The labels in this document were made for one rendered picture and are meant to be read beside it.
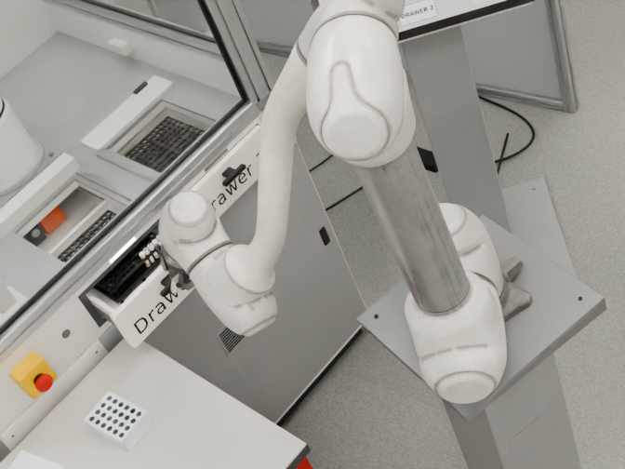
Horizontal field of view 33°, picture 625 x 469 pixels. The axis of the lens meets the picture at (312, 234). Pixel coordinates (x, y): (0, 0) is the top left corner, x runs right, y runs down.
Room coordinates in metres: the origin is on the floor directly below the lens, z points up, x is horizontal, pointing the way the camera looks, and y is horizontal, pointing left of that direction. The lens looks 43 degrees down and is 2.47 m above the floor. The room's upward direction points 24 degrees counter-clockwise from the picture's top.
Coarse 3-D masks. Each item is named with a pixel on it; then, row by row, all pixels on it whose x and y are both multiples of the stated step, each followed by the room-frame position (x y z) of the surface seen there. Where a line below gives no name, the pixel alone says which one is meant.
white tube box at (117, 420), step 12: (108, 396) 1.57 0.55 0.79; (96, 408) 1.56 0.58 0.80; (108, 408) 1.55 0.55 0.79; (120, 408) 1.53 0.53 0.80; (132, 408) 1.51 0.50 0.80; (84, 420) 1.54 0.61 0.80; (96, 420) 1.53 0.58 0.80; (108, 420) 1.52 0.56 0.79; (120, 420) 1.50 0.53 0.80; (132, 420) 1.49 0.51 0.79; (144, 420) 1.48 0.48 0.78; (96, 432) 1.52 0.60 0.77; (108, 432) 1.48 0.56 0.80; (120, 432) 1.47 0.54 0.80; (132, 432) 1.46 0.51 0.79; (120, 444) 1.45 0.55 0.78; (132, 444) 1.45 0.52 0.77
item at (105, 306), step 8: (152, 232) 1.97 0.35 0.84; (160, 264) 1.85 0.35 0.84; (152, 272) 1.84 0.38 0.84; (136, 288) 1.81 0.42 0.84; (88, 296) 1.79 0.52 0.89; (96, 296) 1.84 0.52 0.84; (104, 296) 1.83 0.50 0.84; (128, 296) 1.80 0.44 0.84; (96, 304) 1.76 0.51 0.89; (104, 304) 1.74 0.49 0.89; (112, 304) 1.79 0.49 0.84; (120, 304) 1.78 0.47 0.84; (104, 312) 1.74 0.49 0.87; (112, 312) 1.71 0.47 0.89; (112, 320) 1.72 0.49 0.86
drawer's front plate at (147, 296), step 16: (160, 272) 1.73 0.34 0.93; (144, 288) 1.70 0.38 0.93; (160, 288) 1.71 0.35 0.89; (192, 288) 1.75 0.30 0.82; (128, 304) 1.67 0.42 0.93; (144, 304) 1.69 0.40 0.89; (160, 304) 1.70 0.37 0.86; (176, 304) 1.72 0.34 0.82; (128, 320) 1.66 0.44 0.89; (160, 320) 1.69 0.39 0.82; (128, 336) 1.65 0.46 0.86; (144, 336) 1.67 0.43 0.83
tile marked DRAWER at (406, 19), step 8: (424, 0) 2.13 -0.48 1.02; (432, 0) 2.13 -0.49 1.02; (408, 8) 2.14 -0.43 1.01; (416, 8) 2.13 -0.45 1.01; (424, 8) 2.12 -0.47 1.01; (432, 8) 2.12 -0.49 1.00; (408, 16) 2.13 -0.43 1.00; (416, 16) 2.12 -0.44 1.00; (424, 16) 2.11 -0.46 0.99; (432, 16) 2.11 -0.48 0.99; (400, 24) 2.13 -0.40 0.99; (408, 24) 2.12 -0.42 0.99
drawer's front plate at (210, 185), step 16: (256, 128) 2.06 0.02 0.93; (240, 144) 2.03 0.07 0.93; (256, 144) 2.04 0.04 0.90; (224, 160) 2.00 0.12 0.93; (240, 160) 2.01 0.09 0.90; (256, 160) 2.03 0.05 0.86; (208, 176) 1.97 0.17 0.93; (240, 176) 2.00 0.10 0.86; (256, 176) 2.02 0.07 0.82; (208, 192) 1.95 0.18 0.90; (224, 192) 1.97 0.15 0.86; (240, 192) 1.99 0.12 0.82; (224, 208) 1.96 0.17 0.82
